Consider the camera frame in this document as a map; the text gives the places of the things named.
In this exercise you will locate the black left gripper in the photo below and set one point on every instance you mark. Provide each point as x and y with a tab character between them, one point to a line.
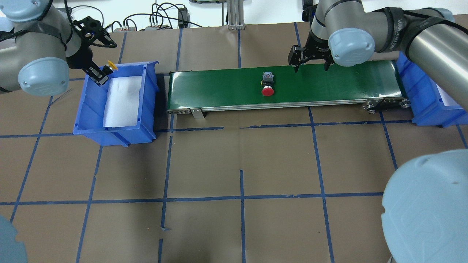
81	57

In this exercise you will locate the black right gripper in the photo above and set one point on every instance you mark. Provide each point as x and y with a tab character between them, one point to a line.
317	50

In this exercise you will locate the yellow mushroom push button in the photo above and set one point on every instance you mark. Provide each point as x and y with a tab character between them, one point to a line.
109	68

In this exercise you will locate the red mushroom push button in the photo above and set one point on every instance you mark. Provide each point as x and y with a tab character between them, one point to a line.
267	84

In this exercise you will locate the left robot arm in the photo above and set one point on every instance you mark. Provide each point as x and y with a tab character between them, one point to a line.
47	44

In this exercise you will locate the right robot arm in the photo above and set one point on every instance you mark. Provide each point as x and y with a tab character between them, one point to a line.
425	200

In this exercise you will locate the white foam pad left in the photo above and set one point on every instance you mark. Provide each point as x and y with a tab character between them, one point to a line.
122	104

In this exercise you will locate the white foam pad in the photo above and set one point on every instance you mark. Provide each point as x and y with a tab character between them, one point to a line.
446	99
122	104

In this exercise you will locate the left blue plastic bin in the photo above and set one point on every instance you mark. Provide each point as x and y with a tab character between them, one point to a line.
90	112

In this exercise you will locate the blue plastic bin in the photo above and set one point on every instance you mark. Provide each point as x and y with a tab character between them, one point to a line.
426	105
90	112

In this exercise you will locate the green conveyor belt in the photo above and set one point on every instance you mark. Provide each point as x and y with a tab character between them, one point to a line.
375	85

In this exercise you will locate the black power adapter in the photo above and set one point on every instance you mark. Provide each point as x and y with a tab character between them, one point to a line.
183	17

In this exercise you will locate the right blue plastic bin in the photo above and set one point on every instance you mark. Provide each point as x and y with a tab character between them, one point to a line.
426	105

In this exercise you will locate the white foam pad right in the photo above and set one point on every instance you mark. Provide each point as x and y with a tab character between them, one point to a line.
446	99

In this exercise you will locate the aluminium profile post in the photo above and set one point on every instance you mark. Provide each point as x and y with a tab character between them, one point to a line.
235	15

